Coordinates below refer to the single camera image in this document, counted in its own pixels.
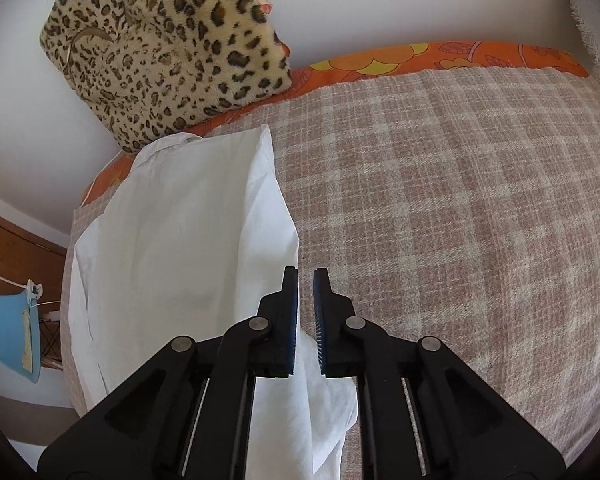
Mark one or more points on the white fringed cloth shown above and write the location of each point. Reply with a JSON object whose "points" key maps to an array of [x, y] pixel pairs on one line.
{"points": [[587, 20]]}

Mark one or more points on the leopard print pillow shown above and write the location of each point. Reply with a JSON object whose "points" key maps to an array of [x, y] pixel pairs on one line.
{"points": [[170, 50]]}

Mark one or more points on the beige plaid blanket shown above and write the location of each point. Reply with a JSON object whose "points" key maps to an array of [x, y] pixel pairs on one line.
{"points": [[430, 210]]}

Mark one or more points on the brown wooden panel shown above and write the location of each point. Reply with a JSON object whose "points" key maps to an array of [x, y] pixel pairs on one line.
{"points": [[15, 255]]}

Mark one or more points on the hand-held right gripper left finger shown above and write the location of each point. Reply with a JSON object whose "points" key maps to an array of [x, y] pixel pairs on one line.
{"points": [[289, 330]]}

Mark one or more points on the white shirt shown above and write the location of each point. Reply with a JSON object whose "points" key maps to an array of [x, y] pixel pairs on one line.
{"points": [[180, 240]]}

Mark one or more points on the orange floral bed sheet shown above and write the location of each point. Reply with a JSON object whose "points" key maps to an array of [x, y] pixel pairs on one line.
{"points": [[380, 62]]}

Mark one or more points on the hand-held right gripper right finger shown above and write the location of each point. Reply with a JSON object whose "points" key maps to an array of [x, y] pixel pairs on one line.
{"points": [[321, 330]]}

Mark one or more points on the blue lamp shade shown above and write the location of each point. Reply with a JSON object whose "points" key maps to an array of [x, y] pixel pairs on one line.
{"points": [[5, 330]]}

